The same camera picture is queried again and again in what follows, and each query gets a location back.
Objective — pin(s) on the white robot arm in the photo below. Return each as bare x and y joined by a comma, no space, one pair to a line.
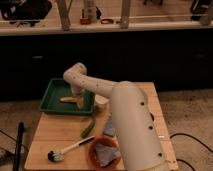
140,146

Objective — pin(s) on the white cup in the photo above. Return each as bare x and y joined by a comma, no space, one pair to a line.
101,102

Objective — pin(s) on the green plastic tray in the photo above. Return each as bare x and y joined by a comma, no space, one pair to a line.
57,89

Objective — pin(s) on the green cucumber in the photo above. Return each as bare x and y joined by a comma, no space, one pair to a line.
89,128

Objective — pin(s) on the blue grey cloth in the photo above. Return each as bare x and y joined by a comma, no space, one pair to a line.
106,154

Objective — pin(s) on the orange plate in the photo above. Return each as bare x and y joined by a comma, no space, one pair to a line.
92,158

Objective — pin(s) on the wooden folding table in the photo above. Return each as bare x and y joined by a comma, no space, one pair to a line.
55,132

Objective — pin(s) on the white dish brush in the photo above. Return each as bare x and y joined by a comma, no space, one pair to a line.
56,156

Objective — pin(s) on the black office chair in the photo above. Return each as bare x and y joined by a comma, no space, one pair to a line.
28,11

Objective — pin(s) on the black pole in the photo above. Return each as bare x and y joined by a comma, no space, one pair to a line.
16,162

